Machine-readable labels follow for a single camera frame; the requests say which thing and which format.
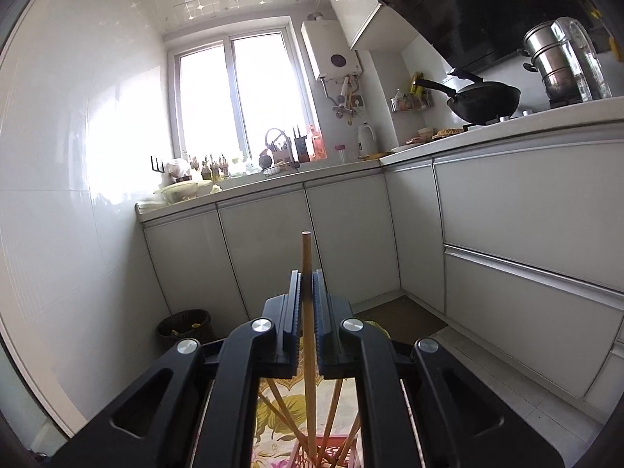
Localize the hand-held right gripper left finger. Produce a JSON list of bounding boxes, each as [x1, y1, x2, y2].
[[49, 270, 301, 468]]

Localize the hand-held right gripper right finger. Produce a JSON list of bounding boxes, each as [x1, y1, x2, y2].
[[312, 270, 566, 468]]

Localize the pink plastic basket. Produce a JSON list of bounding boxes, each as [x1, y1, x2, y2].
[[287, 441, 362, 468]]

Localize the white base cabinet with doors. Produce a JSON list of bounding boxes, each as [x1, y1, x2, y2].
[[136, 161, 405, 328]]

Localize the brown floor mat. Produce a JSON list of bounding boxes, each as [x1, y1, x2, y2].
[[352, 294, 448, 345]]

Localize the dark woven trash bin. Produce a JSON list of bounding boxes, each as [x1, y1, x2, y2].
[[156, 309, 216, 355]]

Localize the floral printed blanket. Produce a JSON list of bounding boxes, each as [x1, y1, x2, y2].
[[251, 321, 392, 468]]

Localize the wooden utensil holder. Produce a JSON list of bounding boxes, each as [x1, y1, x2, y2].
[[264, 127, 294, 167]]

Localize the glass bowl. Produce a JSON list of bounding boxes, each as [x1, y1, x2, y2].
[[160, 181, 201, 205]]

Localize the black knife block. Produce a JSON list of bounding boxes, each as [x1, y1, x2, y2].
[[292, 126, 311, 163]]

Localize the row of small bottles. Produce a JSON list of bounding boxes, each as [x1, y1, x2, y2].
[[189, 153, 231, 181]]

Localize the orange bottle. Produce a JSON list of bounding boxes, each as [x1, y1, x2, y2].
[[307, 124, 327, 161]]

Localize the white thermos jug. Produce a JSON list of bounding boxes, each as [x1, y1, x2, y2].
[[356, 122, 376, 160]]

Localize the water heater pipes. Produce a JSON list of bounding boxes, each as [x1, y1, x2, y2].
[[319, 75, 369, 125]]

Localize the white base cabinet with drawers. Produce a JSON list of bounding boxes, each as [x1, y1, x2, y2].
[[383, 129, 624, 401]]

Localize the kitchen window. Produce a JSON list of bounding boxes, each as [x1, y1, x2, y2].
[[167, 23, 319, 167]]

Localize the black wok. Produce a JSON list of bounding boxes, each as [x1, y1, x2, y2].
[[414, 71, 522, 126]]

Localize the stainless steel steamer pot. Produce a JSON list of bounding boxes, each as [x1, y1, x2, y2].
[[521, 22, 594, 104]]

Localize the black range hood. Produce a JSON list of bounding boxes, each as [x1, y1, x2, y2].
[[375, 0, 624, 75]]

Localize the clear plastic pitcher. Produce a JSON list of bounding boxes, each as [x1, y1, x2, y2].
[[551, 16, 613, 103]]

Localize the wall spice rack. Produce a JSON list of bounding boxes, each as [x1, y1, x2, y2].
[[389, 73, 435, 113]]

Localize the white wall water heater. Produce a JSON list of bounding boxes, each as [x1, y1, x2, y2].
[[301, 19, 364, 82]]

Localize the white wall cabinet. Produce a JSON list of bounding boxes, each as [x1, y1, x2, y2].
[[322, 0, 421, 52]]

